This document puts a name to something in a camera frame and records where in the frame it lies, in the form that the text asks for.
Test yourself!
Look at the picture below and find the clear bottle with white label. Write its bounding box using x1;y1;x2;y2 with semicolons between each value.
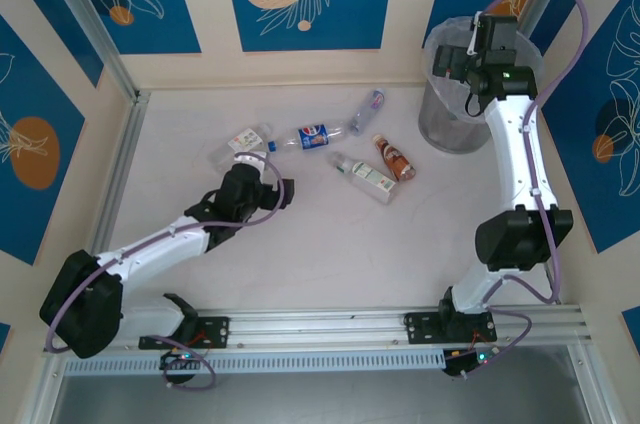
207;124;275;170

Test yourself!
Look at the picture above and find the Pepsi bottle with blue cap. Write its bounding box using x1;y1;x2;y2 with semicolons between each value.
267;122;350;154

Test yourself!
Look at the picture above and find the clear bottle with green label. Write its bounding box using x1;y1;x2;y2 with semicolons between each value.
327;151;399;205

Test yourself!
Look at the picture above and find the brown drink bottle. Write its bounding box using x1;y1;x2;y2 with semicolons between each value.
372;132;417;183

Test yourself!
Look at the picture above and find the metal mesh waste bin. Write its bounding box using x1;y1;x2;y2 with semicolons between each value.
418;16;544;153

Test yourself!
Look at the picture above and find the small controller board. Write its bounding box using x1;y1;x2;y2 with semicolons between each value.
442;349;501;378
159;349;194;370

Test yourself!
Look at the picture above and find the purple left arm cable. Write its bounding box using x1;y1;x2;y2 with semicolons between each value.
44;151;297;391

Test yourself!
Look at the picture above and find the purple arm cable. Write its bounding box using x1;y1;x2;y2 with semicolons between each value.
452;0;590;380
44;151;297;391

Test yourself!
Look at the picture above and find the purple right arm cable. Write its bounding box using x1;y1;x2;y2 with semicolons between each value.
452;0;590;380

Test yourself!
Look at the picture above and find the aluminium side rail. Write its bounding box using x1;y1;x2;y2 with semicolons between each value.
89;91;151;255

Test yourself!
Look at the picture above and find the long aluminium base rail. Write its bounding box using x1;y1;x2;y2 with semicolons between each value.
42;306;594;353

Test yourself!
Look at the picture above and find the grey slotted cable duct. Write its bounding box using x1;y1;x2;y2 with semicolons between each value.
62;348;446;376

